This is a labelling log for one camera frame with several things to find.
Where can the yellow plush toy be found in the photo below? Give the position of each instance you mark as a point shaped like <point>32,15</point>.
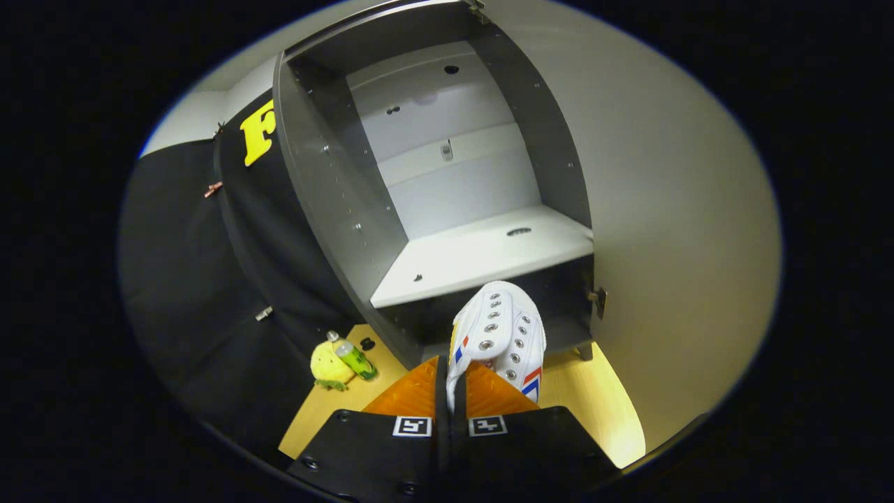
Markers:
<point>325,365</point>

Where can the black backdrop cloth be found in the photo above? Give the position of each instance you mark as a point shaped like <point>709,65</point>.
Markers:
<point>195,279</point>

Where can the white cabinet shelf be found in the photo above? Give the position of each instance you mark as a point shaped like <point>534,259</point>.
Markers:
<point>475,255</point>

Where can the green plastic bottle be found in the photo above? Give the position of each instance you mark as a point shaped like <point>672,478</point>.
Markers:
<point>356,362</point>

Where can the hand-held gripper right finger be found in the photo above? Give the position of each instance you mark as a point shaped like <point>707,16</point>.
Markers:
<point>531,454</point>

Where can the white sneaker shoe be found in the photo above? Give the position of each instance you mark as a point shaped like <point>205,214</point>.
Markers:
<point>499,321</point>

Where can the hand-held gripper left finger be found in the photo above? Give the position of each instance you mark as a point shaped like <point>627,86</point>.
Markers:
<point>441,419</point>

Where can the beige shoe cabinet door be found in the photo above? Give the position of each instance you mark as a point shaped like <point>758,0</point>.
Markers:
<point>670,209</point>

